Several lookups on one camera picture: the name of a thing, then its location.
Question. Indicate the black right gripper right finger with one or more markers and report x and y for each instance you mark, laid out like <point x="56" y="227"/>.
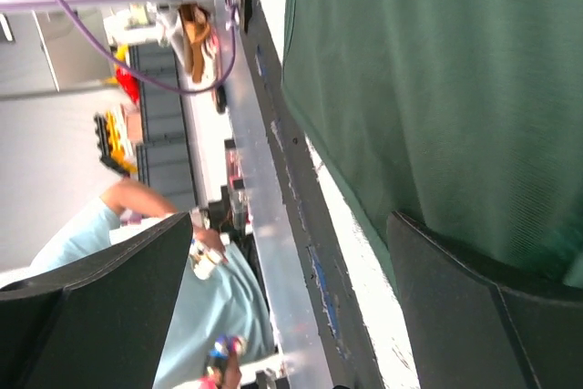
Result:
<point x="474" y="322"/>

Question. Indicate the dark green cloth napkin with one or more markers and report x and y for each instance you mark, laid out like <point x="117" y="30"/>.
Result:
<point x="465" y="115"/>

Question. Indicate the person in light blue shirt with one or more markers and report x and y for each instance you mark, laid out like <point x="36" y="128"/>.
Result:
<point x="229" y="302"/>

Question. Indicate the floral patterned tablecloth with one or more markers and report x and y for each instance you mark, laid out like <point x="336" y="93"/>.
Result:
<point x="382" y="316"/>

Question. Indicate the silver aluminium frame rail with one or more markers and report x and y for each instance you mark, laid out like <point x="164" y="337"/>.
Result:
<point x="207" y="130"/>

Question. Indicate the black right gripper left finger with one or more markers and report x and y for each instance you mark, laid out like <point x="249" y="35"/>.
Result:
<point x="99" y="322"/>

